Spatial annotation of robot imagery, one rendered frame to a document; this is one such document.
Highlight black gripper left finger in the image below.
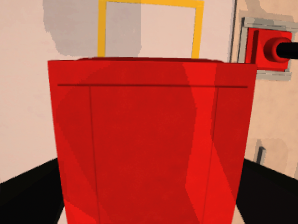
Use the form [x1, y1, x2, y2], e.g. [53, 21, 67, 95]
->
[0, 157, 65, 224]

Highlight yellow rectangular frame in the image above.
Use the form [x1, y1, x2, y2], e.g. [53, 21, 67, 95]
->
[97, 0, 205, 59]

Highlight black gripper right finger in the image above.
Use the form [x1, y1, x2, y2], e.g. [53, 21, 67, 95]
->
[235, 159, 298, 224]

